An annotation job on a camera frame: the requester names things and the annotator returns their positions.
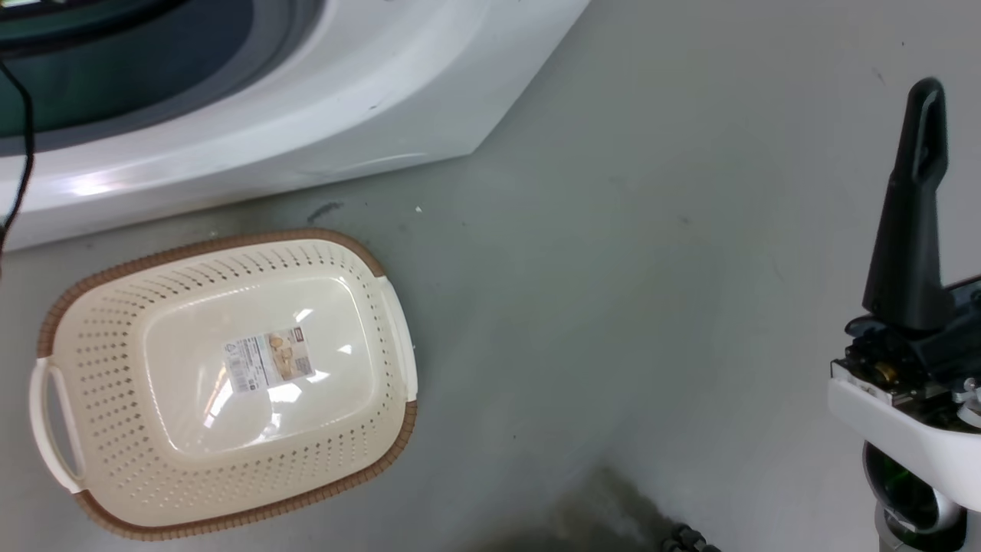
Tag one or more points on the product label sticker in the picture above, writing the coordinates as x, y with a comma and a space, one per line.
268, 359

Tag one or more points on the white washing machine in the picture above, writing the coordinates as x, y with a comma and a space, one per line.
368, 84

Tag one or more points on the cream perforated laundry basket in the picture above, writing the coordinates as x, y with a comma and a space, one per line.
153, 399

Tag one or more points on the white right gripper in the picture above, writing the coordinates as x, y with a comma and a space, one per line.
912, 429

